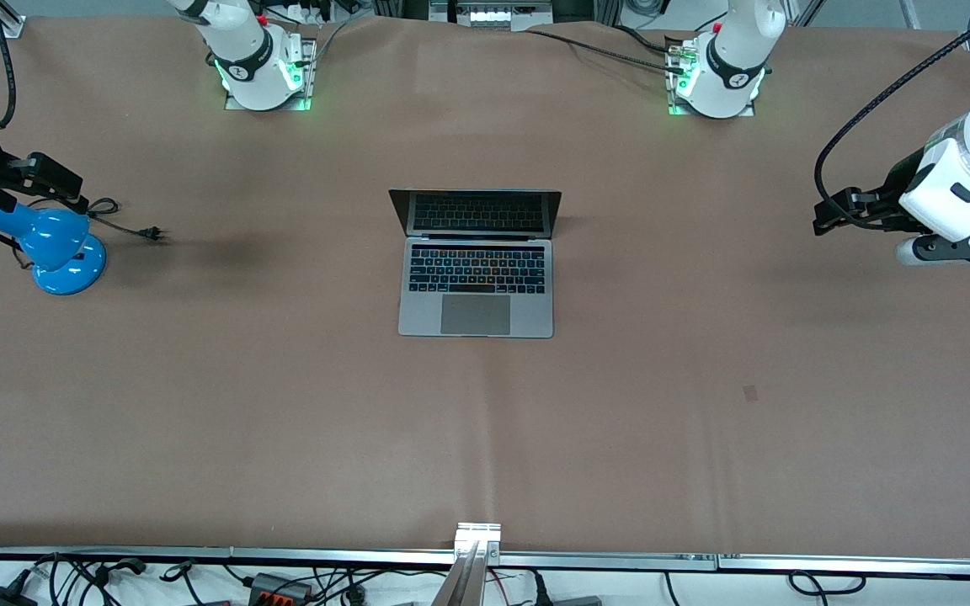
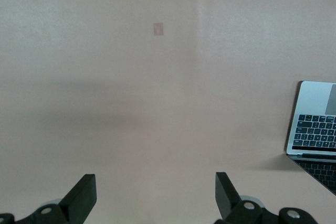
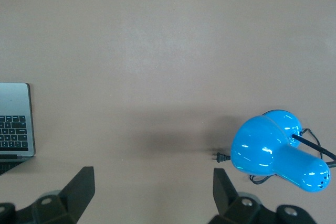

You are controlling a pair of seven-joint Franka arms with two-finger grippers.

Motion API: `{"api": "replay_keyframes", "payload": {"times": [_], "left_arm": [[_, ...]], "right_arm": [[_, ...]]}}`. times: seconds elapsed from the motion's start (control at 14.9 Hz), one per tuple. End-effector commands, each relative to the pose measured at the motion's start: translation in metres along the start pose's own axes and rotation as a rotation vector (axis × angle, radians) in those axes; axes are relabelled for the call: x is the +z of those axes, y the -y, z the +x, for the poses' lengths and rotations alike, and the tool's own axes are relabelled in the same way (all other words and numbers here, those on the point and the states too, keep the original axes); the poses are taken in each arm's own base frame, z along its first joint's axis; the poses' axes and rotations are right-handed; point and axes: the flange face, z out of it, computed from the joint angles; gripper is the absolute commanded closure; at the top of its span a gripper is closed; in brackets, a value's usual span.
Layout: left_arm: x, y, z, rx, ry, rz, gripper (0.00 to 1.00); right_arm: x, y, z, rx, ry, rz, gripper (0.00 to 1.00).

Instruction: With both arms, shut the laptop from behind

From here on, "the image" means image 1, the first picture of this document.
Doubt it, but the grey open-lid laptop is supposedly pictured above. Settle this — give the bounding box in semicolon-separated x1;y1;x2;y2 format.
388;189;563;339

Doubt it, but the blue desk lamp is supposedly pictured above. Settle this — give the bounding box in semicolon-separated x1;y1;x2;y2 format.
0;200;108;296

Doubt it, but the brown table cover mat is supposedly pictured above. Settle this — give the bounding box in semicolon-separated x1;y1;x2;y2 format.
0;15;970;561

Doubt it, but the grey equipment box white label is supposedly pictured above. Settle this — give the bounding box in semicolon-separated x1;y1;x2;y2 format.
429;0;555;32

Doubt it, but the grey orange connector box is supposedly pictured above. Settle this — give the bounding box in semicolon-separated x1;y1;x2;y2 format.
248;572;314;603

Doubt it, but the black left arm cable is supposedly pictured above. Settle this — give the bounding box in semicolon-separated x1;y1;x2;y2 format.
814;7;970;230

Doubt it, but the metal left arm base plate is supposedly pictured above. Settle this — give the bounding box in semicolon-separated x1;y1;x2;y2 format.
665;34;757;119

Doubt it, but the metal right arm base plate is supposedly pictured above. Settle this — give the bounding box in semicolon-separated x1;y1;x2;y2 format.
224;37;318;113

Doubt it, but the long black braided table cable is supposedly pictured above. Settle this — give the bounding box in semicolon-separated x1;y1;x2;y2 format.
527;29;690;77

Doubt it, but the black looped floor cable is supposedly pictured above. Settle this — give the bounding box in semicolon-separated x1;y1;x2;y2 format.
788;570;867;600

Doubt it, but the aluminium table edge rail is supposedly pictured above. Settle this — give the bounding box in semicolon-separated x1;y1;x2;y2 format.
0;545;970;580

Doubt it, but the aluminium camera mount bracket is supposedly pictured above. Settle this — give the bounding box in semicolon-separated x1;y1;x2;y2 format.
430;522;503;606

